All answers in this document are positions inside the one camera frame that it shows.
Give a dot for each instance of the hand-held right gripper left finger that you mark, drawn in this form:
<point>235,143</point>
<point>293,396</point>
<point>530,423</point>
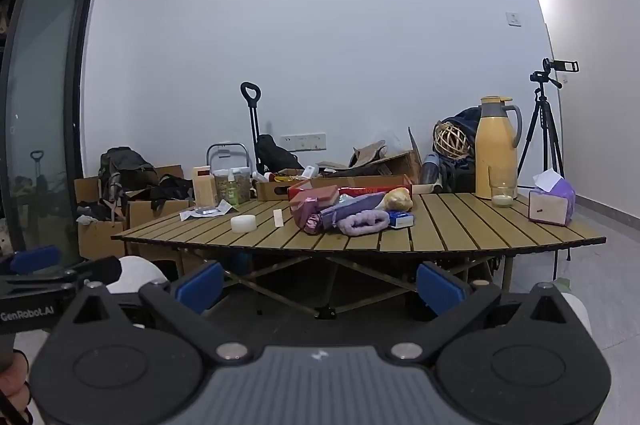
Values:
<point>200,287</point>

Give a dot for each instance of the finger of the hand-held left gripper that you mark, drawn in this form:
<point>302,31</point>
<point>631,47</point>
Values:
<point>35,259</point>
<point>95,271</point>

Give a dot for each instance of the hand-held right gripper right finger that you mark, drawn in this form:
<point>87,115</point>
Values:
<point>437,287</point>

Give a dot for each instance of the white orange plush cat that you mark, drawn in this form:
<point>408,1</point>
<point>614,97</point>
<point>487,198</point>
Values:
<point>398,199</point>

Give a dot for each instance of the lilac fuzzy slipper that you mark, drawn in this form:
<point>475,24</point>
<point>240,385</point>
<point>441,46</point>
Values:
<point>362,223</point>

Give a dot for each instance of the purple pencil case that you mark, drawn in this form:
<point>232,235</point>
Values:
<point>350,206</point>

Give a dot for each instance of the red cardboard box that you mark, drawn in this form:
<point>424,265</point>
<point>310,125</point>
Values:
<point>365,191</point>

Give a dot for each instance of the maroon pink pouch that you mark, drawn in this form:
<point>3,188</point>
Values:
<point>307,217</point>

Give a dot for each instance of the pink box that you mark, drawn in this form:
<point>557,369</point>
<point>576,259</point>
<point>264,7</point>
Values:
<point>315,194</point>

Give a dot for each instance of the person's left hand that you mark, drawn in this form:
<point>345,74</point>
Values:
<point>12,372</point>

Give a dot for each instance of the large brown cardboard box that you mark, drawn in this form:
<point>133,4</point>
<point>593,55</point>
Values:
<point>95,237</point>

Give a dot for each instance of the grey crumpled cloth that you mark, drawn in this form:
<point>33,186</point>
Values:
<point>89,217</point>

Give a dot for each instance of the tan slatted folding table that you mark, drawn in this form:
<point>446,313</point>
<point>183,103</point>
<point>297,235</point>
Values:
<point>450,225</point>

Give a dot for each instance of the blue small box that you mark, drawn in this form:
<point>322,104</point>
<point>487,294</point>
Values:
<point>401,220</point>

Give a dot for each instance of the clear plastic packet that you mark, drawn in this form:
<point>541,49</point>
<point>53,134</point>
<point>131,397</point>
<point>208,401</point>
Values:
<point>205,211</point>

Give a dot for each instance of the white round block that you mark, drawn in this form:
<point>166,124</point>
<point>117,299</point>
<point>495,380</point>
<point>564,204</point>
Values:
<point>243,223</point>

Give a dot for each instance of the small brown cardboard box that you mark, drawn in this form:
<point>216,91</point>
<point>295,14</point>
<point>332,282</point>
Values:
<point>150,214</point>

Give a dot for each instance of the tan wooden box red label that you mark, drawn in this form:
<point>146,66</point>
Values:
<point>204,190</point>

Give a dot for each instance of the black clothes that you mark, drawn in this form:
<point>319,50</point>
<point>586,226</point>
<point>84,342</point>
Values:
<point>170,190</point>

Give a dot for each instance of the green spray bottle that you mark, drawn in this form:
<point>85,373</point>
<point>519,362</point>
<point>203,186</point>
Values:
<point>231,190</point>

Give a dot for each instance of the small white card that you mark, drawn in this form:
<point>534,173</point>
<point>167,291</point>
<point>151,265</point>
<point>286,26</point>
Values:
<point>278,218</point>

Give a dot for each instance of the clear plastic container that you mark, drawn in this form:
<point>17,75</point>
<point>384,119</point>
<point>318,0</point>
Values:
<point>244,187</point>

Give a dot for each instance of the dark grey backpack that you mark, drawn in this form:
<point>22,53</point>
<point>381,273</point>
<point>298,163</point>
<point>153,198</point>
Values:
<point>125,165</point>

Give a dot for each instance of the glass cup with candle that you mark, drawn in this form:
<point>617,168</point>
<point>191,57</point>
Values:
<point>503,196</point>

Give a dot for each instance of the blue water bottle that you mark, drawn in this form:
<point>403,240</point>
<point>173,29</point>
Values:
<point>430,170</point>

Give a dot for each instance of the low cardboard tray box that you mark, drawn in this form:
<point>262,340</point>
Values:
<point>272,192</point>

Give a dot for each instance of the open brown cardboard box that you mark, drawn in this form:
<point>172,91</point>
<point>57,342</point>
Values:
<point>405,162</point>

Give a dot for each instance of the purple tissue box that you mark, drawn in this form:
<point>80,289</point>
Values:
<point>547,207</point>

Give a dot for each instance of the red yellow packets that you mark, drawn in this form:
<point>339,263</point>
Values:
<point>281,178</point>

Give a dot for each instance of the yellow thermos jug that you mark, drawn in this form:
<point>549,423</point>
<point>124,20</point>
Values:
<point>492,150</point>

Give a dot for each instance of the wicker ball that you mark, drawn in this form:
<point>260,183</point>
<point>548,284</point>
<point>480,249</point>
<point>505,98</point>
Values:
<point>452,140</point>

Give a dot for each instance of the torn cardboard piece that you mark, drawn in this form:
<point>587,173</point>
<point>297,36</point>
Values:
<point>370,152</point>

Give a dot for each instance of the black framed glass door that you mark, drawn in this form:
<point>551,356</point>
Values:
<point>45,105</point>

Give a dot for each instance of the black trolley bag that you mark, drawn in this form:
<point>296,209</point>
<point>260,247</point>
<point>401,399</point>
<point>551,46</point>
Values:
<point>275,152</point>

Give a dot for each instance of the dark blue jacket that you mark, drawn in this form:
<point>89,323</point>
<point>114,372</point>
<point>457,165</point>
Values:
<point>470,117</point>

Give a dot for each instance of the black tripod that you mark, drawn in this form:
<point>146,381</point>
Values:
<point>542,115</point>

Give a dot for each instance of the white wall outlet strip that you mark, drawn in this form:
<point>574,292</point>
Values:
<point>302,142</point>

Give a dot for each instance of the white wall switch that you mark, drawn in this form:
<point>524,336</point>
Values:
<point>513,19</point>

